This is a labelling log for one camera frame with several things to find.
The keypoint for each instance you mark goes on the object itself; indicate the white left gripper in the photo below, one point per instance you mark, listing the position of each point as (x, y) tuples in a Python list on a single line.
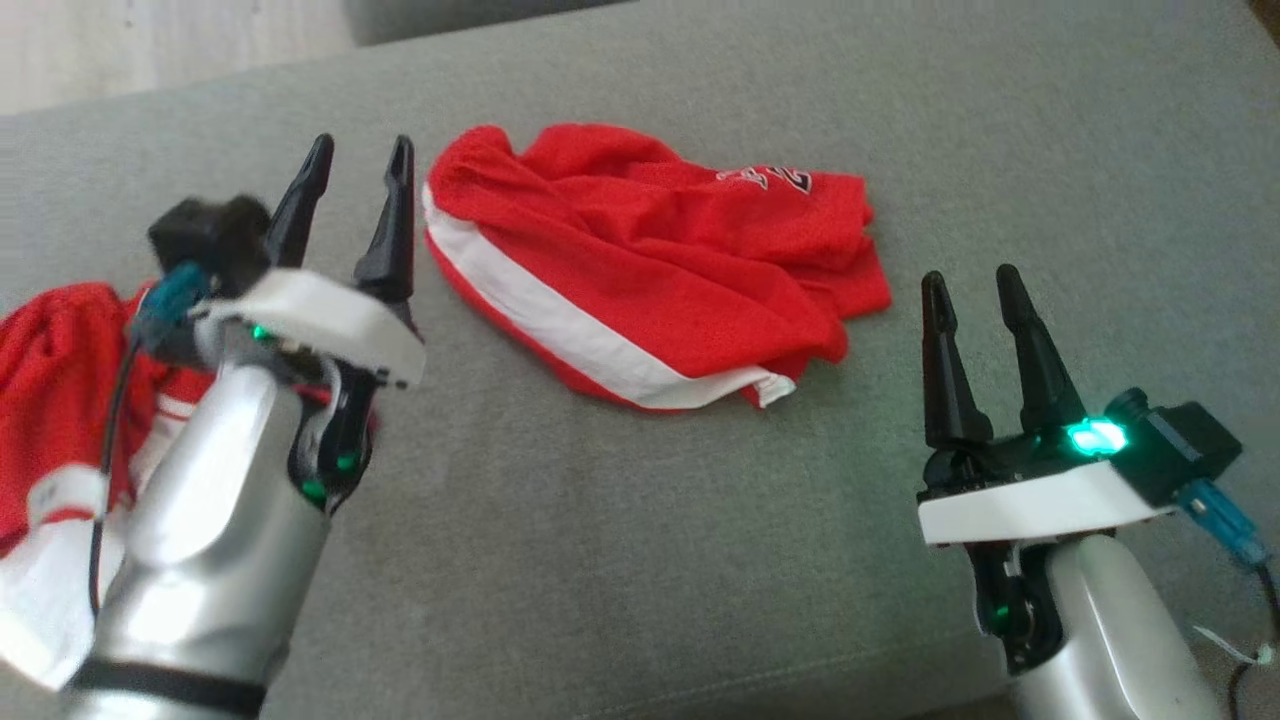
[(330, 320)]

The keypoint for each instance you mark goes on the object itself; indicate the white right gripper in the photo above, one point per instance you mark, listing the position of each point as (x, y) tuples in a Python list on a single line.
[(1030, 500)]

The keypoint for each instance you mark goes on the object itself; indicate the red shorts with white stripe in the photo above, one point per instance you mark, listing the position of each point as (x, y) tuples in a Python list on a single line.
[(650, 270)]

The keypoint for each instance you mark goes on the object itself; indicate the red and white jersey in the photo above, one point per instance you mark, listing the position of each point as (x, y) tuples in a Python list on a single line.
[(50, 380)]

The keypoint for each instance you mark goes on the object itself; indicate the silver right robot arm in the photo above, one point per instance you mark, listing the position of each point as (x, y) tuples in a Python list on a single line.
[(1110, 640)]

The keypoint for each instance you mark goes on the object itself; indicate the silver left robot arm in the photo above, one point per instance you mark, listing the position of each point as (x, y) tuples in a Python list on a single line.
[(210, 540)]

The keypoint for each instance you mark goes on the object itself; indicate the wide grey sofa cushion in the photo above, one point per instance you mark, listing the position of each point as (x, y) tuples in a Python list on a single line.
[(620, 560)]

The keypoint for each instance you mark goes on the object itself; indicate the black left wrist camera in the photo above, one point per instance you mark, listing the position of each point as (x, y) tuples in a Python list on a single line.
[(215, 240)]

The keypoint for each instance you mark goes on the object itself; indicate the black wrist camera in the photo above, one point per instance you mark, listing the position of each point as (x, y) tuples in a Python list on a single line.
[(1185, 450), (215, 240)]

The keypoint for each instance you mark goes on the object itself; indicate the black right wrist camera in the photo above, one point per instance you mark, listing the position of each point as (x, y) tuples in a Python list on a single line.
[(1185, 450)]

